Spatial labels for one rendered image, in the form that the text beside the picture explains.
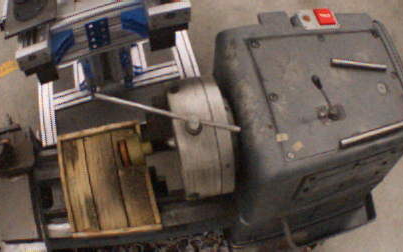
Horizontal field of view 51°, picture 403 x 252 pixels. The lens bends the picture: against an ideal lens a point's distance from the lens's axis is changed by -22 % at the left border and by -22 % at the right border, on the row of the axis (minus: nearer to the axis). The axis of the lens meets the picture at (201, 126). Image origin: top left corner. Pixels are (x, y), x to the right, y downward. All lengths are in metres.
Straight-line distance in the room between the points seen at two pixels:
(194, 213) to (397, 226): 1.45
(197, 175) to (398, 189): 1.68
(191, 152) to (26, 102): 1.77
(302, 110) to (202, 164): 0.27
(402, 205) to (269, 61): 1.62
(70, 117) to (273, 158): 1.46
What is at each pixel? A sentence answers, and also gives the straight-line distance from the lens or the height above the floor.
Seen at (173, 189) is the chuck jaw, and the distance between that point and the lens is 1.33.
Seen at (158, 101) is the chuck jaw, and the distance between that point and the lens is 1.31.
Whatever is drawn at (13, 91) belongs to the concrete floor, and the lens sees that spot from 2.96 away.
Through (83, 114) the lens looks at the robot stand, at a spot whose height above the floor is 0.21.
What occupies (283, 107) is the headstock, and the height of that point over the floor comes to 1.25.
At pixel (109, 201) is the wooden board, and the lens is 1.56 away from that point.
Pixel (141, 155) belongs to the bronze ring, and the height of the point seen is 1.11.
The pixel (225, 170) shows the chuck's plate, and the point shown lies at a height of 1.16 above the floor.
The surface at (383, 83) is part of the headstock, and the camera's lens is 1.40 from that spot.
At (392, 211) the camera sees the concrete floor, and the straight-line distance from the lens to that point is 2.68.
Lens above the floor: 2.35
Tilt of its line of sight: 64 degrees down
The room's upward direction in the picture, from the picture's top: 2 degrees clockwise
